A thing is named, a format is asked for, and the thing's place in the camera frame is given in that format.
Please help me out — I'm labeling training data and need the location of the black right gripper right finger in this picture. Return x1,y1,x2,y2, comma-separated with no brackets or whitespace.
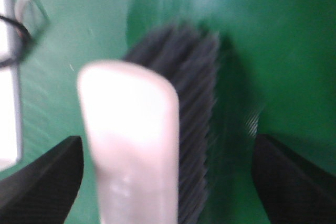
251,134,335,223

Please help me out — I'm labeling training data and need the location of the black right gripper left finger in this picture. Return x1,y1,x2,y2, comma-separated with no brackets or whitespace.
1,136,84,223

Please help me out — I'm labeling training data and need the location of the beige hand broom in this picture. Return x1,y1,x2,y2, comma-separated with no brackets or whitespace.
77,25,219,223

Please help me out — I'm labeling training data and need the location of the black cable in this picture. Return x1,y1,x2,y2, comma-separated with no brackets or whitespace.
0,15,34,67

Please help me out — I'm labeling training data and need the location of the beige plastic dustpan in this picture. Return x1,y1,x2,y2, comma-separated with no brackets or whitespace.
1,0,48,171

